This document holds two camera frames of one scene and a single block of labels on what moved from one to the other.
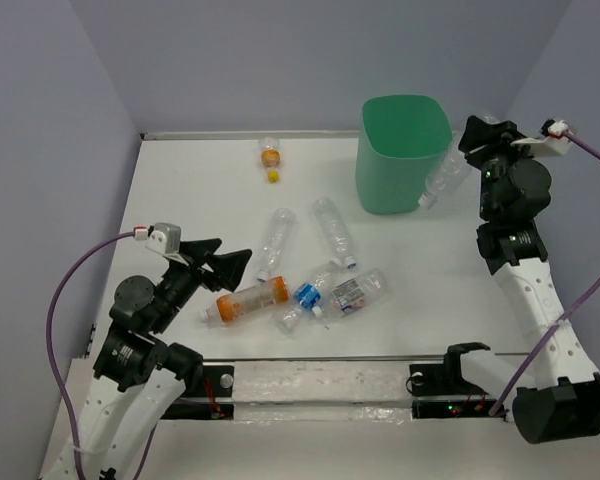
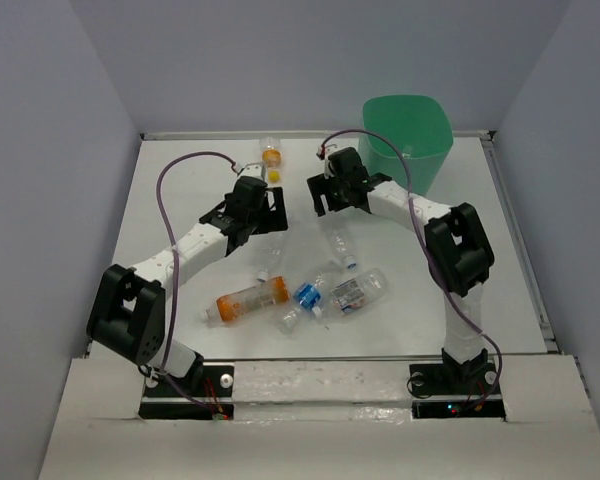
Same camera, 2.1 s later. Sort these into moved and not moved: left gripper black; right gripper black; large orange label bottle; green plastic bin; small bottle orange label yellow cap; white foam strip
Moved: right gripper black; left gripper black
Not moved: small bottle orange label yellow cap; large orange label bottle; white foam strip; green plastic bin
